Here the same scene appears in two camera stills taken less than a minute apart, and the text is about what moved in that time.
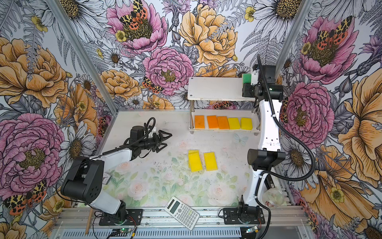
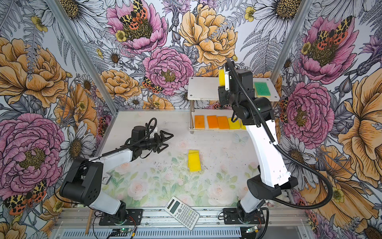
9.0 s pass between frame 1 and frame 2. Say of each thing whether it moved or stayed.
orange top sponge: stayed
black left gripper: stayed
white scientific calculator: stayed
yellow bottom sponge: moved
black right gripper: moved
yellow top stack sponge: stayed
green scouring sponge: moved
